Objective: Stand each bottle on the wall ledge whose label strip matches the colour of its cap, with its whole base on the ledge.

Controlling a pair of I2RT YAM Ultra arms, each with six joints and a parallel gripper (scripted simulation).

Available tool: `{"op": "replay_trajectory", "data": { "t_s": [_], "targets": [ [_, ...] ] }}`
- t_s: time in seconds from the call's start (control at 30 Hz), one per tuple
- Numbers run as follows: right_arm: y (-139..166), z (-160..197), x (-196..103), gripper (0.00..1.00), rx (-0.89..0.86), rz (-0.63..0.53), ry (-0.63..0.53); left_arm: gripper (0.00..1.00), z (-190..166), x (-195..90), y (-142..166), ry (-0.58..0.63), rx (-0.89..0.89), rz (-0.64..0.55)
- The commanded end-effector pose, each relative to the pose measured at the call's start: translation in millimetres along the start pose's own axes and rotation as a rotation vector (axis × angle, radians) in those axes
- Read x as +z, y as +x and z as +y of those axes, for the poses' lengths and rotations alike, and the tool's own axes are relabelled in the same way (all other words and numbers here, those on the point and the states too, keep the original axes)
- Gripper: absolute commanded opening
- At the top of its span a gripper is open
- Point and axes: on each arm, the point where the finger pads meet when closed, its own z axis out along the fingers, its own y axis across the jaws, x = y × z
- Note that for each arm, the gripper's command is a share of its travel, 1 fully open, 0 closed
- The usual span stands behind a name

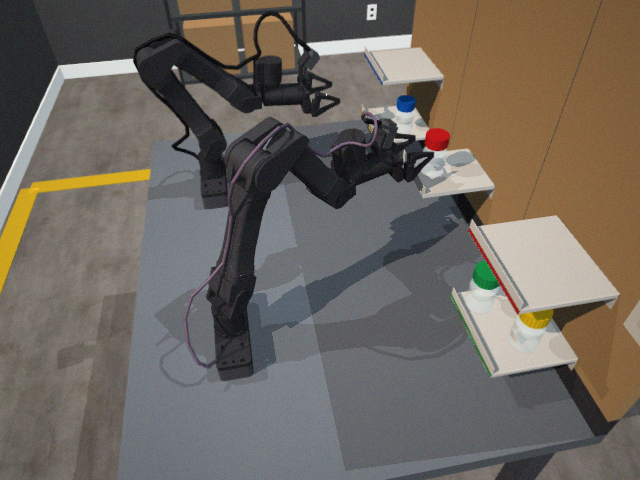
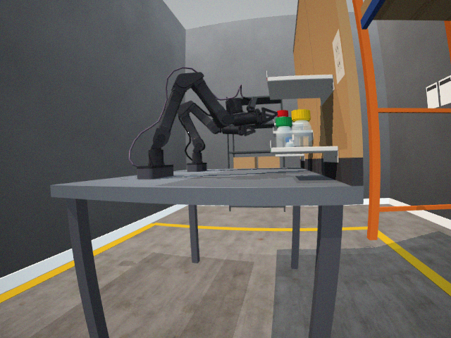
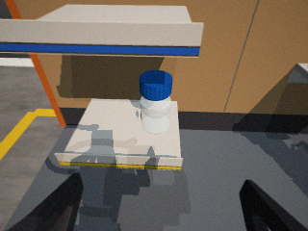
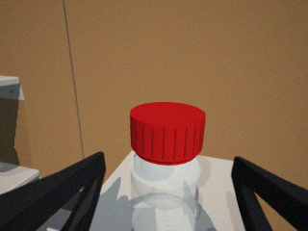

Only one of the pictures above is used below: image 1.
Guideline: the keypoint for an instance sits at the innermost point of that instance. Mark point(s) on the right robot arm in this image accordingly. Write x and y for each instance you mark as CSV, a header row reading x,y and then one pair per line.
x,y
234,283

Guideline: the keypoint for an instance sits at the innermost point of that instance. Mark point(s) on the clear bottle with red cap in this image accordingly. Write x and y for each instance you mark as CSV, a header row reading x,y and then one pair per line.
x,y
436,140

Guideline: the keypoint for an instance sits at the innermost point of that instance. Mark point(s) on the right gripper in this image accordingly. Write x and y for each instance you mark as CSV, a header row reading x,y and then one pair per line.
x,y
382,161

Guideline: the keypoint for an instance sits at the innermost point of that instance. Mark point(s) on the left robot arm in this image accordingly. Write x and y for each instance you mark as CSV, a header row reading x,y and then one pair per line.
x,y
154,64

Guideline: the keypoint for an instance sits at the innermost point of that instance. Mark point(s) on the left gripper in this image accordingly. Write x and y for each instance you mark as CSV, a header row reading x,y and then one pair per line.
x,y
299,93

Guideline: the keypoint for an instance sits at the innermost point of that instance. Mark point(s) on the clear glass bottle with yellow cap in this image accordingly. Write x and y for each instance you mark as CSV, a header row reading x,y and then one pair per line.
x,y
526,334

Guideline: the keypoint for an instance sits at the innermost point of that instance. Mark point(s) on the clear bottle with green cap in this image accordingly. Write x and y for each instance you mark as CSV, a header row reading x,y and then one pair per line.
x,y
481,293

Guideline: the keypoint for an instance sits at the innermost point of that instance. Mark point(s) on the white bottle with blue cap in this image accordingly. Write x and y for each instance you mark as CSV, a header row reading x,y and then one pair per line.
x,y
404,115

